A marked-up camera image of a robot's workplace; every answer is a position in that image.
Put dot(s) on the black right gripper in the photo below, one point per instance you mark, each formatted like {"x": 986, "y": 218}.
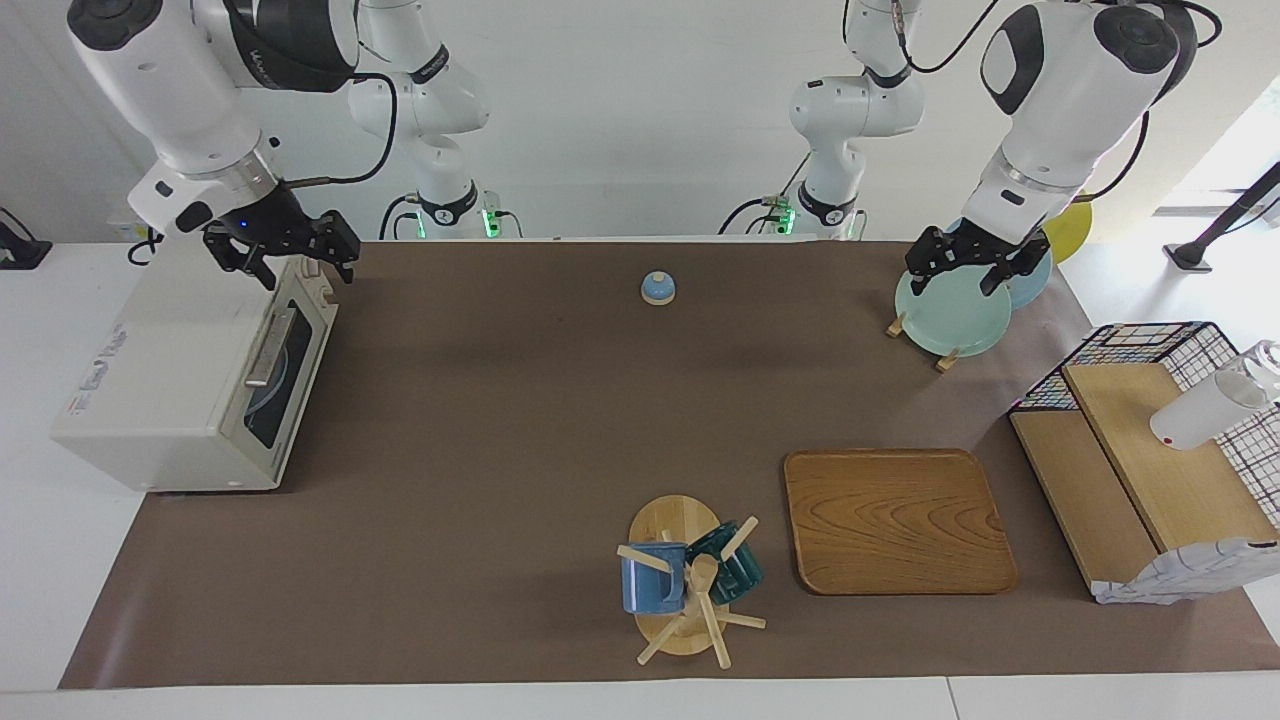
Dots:
{"x": 280, "y": 230}

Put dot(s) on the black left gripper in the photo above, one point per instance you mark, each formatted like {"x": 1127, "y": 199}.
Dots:
{"x": 975, "y": 252}

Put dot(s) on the cream toaster oven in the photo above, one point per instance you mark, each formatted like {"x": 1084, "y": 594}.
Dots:
{"x": 170, "y": 370}

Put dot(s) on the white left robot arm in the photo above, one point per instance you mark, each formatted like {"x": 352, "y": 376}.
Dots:
{"x": 1060, "y": 100}

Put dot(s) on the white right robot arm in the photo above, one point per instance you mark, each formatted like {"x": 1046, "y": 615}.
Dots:
{"x": 170, "y": 90}

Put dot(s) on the pale green racked plate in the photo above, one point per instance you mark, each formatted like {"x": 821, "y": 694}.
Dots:
{"x": 950, "y": 320}

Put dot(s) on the light blue racked plate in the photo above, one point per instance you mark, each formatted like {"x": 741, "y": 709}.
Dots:
{"x": 1030, "y": 288}

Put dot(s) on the wooden plate rack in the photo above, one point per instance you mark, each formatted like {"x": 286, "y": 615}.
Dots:
{"x": 947, "y": 361}

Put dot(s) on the yellow racked plate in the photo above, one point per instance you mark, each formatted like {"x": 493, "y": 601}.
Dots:
{"x": 1072, "y": 225}

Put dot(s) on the wooden serving tray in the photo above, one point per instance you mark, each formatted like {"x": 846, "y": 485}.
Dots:
{"x": 890, "y": 520}

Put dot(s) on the stepped wooden shelf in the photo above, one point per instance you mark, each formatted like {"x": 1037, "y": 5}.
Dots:
{"x": 1150, "y": 450}

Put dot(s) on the black angled stand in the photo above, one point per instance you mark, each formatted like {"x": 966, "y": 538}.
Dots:
{"x": 1225, "y": 220}

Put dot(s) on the white cup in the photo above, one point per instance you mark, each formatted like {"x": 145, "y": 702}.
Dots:
{"x": 1200, "y": 410}

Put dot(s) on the black desk clamp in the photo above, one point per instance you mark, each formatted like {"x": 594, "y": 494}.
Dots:
{"x": 20, "y": 250}

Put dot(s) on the brown table mat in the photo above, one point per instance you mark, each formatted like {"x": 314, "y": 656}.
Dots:
{"x": 450, "y": 550}

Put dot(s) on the dark green ceramic mug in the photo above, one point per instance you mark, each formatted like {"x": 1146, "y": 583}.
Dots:
{"x": 740, "y": 570}

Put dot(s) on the wooden mug tree stand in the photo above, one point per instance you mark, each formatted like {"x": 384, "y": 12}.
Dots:
{"x": 675, "y": 520}

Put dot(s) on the blue ceramic mug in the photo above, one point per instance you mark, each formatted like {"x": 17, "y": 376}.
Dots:
{"x": 645, "y": 585}

